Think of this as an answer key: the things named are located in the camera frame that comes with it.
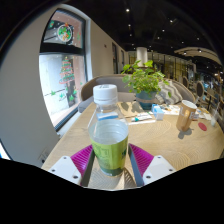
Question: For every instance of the clear drinking glass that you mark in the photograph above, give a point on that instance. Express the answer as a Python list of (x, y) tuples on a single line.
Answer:
[(215, 119)]

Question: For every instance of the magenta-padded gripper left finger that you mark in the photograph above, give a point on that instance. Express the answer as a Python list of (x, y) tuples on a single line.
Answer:
[(68, 166)]

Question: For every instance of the striped cushion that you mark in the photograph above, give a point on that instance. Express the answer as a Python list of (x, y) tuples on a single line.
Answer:
[(170, 92)]

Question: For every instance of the white leaflet card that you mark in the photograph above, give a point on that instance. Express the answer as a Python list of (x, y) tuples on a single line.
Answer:
[(141, 117)]

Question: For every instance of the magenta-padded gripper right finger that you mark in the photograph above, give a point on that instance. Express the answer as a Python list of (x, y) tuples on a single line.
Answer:
[(156, 168)]

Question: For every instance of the round-back chairs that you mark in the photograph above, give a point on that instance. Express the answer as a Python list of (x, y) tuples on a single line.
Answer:
[(199, 89)]

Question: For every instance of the flat round red coaster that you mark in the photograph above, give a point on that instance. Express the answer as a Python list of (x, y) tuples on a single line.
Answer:
[(202, 126)]

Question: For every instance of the clear green-label water bottle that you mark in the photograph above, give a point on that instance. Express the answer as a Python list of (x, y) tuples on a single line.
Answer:
[(109, 146)]

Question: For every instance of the green potted plant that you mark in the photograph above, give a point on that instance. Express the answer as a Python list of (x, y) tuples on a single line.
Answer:
[(144, 81)]

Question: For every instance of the tan paper cup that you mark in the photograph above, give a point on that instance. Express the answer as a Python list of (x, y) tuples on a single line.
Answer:
[(185, 116)]

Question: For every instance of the window with festive stickers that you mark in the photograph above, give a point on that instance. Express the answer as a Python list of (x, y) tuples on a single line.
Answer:
[(63, 73)]

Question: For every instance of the printed paper sheets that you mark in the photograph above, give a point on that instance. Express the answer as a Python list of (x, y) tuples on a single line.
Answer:
[(171, 109)]

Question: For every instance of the small blue box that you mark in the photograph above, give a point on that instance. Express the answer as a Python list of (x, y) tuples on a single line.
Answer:
[(158, 112)]

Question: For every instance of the grey curved sofa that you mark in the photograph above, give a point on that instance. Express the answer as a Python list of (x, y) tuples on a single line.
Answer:
[(106, 81)]

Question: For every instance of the ceiling spot lights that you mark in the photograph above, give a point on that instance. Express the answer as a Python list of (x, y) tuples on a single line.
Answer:
[(163, 30)]

